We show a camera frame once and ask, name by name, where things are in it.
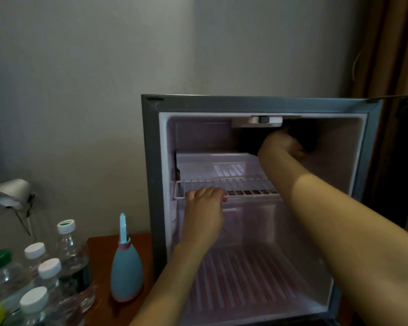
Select person's left hand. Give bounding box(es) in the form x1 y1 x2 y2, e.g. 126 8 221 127
180 187 228 248

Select person's right hand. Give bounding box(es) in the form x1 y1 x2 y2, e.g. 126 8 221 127
257 130 307 167

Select white wire fridge shelf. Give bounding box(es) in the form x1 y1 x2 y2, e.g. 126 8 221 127
173 177 281 201

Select person's left forearm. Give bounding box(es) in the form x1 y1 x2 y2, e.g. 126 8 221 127
129 240 215 326

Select person's right forearm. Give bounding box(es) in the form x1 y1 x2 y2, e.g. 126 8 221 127
258 151 408 326

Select white plastic fridge tray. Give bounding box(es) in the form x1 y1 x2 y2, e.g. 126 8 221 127
175 151 271 182

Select grey mini fridge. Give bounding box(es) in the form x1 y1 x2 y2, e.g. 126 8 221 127
141 94 384 326

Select white thermostat control box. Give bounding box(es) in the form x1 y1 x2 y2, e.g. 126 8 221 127
231 115 302 129

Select teal pear-shaped squeeze bottle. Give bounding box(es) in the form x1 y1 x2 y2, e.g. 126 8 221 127
110 213 144 302

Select water bottle with green-rimmed cap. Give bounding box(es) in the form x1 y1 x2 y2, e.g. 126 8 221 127
55 219 96 313

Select clear white-capped water bottle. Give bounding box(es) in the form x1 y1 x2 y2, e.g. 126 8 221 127
34 258 84 326
23 242 50 285
3 286 60 326

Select dark fridge door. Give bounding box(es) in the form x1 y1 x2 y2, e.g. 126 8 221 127
360 94 408 231

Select silver desk lamp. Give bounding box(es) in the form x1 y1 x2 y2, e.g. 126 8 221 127
0 179 38 241

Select green-capped plastic bottle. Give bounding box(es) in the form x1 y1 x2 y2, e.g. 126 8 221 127
0 249 31 302

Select brown curtain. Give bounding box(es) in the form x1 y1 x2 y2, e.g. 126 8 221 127
340 0 408 204

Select white wire fridge floor rack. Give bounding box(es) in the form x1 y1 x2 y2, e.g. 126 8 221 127
185 248 313 314

